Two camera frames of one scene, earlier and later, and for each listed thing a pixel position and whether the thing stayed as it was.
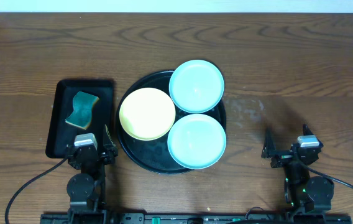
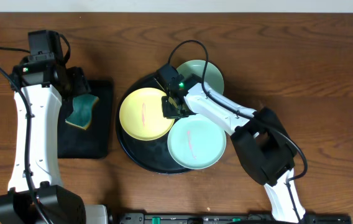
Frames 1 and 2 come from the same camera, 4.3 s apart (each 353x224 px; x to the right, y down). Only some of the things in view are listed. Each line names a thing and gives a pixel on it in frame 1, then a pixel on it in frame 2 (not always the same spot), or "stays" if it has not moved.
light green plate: (196, 141) stays
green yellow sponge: (83, 104) stays
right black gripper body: (283, 157) to (169, 110)
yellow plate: (146, 114) stays
